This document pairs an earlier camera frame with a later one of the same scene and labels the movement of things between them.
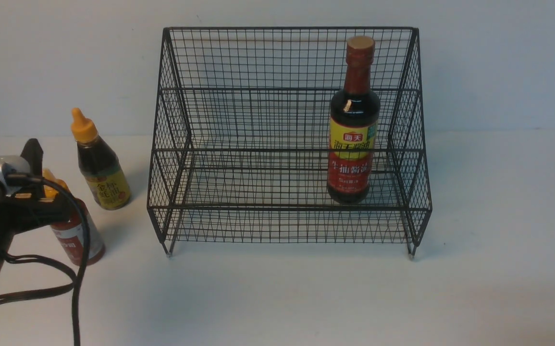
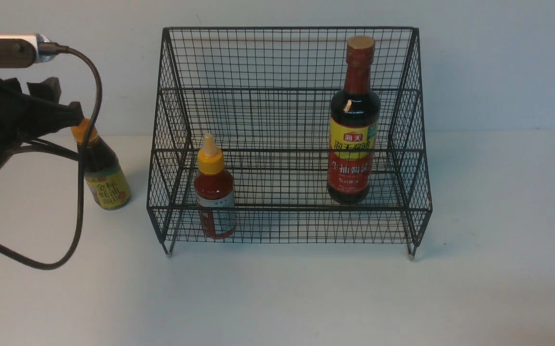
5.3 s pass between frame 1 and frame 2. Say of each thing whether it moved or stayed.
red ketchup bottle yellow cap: moved
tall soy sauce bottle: stayed
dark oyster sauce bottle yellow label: stayed
